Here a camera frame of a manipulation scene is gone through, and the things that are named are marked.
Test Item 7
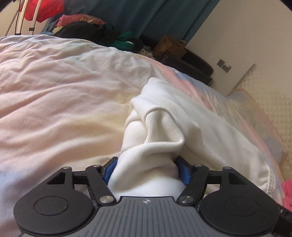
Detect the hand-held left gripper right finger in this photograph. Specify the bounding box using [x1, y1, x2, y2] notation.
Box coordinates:
[175, 156, 250, 204]

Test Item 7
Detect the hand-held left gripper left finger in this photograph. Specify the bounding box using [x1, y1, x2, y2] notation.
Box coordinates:
[46, 157, 119, 205]

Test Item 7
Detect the white sweatshirt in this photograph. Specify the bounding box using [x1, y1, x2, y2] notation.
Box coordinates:
[107, 77, 283, 205]

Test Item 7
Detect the black clothes pile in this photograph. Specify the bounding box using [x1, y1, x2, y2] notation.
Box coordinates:
[53, 22, 121, 47]

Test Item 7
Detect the bright pink fabric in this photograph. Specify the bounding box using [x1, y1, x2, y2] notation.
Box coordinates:
[281, 180, 292, 207]

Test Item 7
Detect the pastel duvet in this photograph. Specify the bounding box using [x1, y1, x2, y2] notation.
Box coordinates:
[0, 34, 290, 237]

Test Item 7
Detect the black sofa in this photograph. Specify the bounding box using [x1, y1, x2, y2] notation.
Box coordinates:
[139, 34, 214, 86]

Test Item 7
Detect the pastel pillow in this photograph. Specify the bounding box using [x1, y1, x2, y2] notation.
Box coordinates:
[228, 64, 292, 164]

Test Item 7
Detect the black white patterned cloth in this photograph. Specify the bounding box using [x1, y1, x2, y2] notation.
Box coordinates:
[138, 48, 157, 60]

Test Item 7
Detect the brown paper bag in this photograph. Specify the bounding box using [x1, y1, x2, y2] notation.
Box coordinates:
[152, 35, 187, 58]

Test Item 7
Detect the green cloth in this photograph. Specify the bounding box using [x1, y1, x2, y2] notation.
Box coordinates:
[111, 31, 135, 50]

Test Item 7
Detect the pink cloth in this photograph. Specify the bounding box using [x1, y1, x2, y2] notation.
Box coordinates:
[57, 14, 106, 28]

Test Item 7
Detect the blue curtain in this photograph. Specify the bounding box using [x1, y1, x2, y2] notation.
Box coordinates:
[43, 0, 220, 44]

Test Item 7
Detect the red garment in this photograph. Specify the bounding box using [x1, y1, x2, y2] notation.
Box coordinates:
[19, 0, 60, 23]

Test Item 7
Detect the garment steamer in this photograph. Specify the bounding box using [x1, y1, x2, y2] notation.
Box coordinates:
[5, 0, 44, 36]

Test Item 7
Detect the wall power socket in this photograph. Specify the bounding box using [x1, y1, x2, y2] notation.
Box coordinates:
[216, 59, 232, 73]

